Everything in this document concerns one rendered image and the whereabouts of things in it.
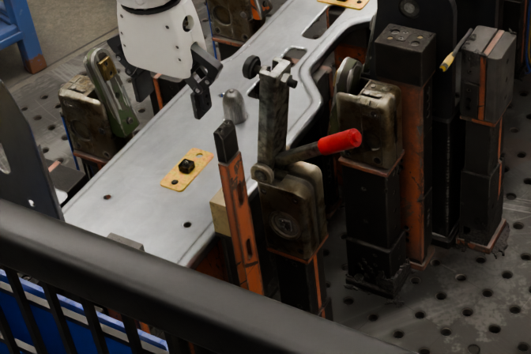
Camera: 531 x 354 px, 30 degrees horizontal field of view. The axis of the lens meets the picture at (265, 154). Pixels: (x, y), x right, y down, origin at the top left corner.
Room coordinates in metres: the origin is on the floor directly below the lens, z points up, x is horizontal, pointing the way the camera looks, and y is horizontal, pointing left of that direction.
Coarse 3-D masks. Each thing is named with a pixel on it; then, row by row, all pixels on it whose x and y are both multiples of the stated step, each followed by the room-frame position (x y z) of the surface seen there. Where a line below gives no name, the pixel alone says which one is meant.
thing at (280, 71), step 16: (256, 64) 0.95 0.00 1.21; (272, 64) 0.95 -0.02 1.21; (288, 64) 0.94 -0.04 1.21; (272, 80) 0.92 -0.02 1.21; (288, 80) 0.93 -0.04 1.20; (272, 96) 0.92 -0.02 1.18; (288, 96) 0.95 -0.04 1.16; (272, 112) 0.92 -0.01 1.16; (272, 128) 0.93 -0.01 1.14; (272, 144) 0.93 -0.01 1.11; (272, 160) 0.93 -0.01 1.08
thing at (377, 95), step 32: (352, 96) 1.06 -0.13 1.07; (384, 96) 1.04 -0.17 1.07; (384, 128) 1.03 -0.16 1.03; (352, 160) 1.06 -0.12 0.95; (384, 160) 1.03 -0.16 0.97; (352, 192) 1.06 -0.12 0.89; (384, 192) 1.03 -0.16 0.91; (352, 224) 1.06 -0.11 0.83; (384, 224) 1.03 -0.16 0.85; (352, 256) 1.06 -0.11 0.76; (384, 256) 1.03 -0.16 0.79; (384, 288) 1.03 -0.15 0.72
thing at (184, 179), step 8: (192, 152) 1.07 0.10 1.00; (200, 152) 1.06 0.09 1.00; (208, 152) 1.06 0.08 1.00; (192, 160) 1.04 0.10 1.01; (200, 160) 1.05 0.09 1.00; (208, 160) 1.04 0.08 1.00; (176, 168) 1.04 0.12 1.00; (184, 168) 1.03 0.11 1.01; (192, 168) 1.03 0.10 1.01; (200, 168) 1.03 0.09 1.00; (168, 176) 1.02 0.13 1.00; (176, 176) 1.02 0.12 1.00; (184, 176) 1.02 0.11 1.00; (192, 176) 1.02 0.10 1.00; (160, 184) 1.01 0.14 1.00; (168, 184) 1.01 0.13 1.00; (176, 184) 1.00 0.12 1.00; (184, 184) 1.00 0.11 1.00
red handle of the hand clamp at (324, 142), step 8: (352, 128) 0.89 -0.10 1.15; (328, 136) 0.90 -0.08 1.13; (336, 136) 0.89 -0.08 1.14; (344, 136) 0.88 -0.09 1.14; (352, 136) 0.88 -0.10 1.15; (360, 136) 0.88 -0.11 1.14; (312, 144) 0.92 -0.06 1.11; (320, 144) 0.90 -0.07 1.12; (328, 144) 0.89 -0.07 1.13; (336, 144) 0.88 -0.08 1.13; (344, 144) 0.88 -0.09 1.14; (352, 144) 0.87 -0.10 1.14; (288, 152) 0.93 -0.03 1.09; (296, 152) 0.92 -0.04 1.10; (304, 152) 0.91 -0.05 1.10; (312, 152) 0.91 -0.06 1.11; (320, 152) 0.90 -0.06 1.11; (328, 152) 0.89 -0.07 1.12; (336, 152) 0.89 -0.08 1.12; (280, 160) 0.93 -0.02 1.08; (288, 160) 0.93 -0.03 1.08; (296, 160) 0.92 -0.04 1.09
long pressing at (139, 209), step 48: (288, 0) 1.44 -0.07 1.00; (240, 48) 1.32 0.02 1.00; (288, 48) 1.29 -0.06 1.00; (144, 144) 1.10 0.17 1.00; (192, 144) 1.09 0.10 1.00; (240, 144) 1.07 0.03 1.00; (288, 144) 1.06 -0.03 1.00; (96, 192) 1.01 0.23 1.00; (144, 192) 1.00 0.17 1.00; (192, 192) 0.99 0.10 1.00; (144, 240) 0.91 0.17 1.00; (192, 240) 0.90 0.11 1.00
